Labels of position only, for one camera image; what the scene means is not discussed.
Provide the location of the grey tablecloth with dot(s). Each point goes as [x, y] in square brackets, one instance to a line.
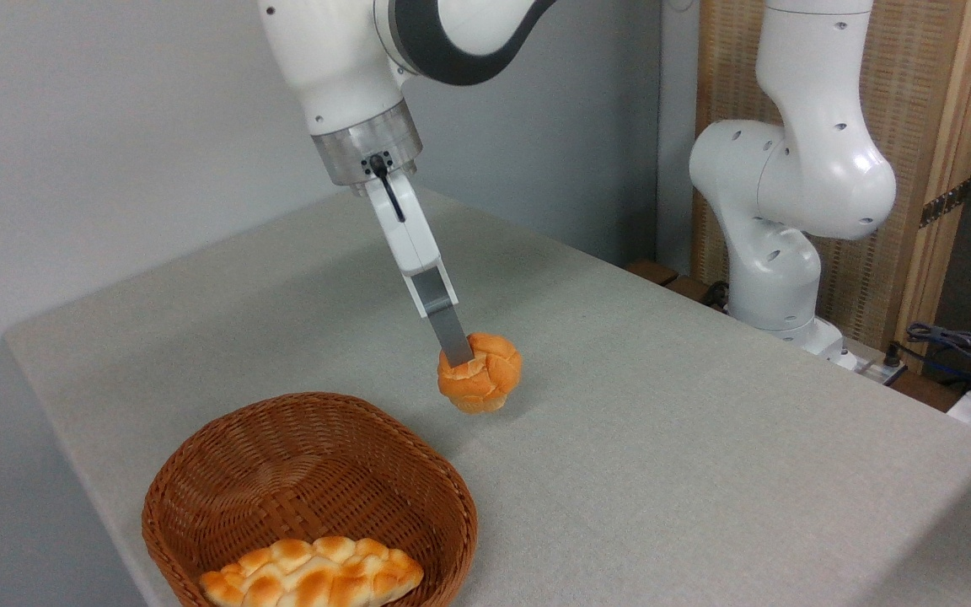
[662, 438]

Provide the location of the wooden woven screen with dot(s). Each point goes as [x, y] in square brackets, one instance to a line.
[915, 84]

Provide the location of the round bread roll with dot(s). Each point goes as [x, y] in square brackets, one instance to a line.
[490, 379]

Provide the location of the braided bread loaf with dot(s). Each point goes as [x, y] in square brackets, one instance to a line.
[317, 577]

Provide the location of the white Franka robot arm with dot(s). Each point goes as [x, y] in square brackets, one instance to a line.
[334, 59]

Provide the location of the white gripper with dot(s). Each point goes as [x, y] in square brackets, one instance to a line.
[410, 236]

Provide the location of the brown wicker basket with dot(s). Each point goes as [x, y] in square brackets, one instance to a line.
[300, 455]

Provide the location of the metal screen hinge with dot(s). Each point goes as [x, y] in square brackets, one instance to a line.
[945, 204]

